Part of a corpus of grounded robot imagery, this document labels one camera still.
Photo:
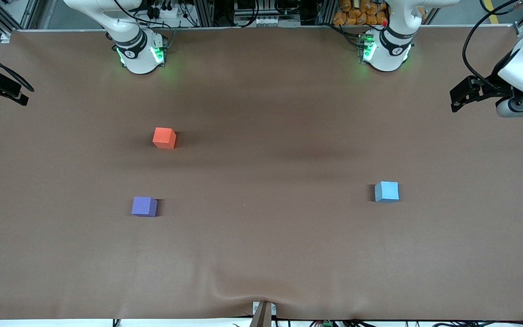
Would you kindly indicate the brown table mat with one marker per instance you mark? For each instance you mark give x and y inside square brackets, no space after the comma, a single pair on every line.
[261,227]

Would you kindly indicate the white power strip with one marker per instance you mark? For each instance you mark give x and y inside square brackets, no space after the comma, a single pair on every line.
[166,13]

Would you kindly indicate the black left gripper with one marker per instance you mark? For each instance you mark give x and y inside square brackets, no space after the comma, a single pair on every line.
[493,85]

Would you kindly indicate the table edge clamp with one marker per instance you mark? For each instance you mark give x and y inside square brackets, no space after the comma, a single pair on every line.
[263,318]

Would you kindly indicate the purple foam block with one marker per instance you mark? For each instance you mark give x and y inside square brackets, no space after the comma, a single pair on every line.
[143,205]

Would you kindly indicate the pile of orange objects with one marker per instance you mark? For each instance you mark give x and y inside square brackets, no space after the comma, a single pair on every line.
[361,12]

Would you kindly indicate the light blue foam block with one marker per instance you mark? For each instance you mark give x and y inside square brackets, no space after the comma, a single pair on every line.
[387,190]

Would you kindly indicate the orange foam block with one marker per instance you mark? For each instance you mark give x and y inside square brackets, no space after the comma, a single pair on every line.
[163,136]

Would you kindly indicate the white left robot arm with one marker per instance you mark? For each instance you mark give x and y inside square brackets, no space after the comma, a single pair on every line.
[386,59]

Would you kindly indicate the white connector strip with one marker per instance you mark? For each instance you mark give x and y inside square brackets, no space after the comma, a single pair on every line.
[261,21]

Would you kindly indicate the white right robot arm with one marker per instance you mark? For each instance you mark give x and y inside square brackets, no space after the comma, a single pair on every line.
[139,59]

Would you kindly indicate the green terminal connector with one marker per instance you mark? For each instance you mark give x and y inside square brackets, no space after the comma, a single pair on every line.
[327,324]

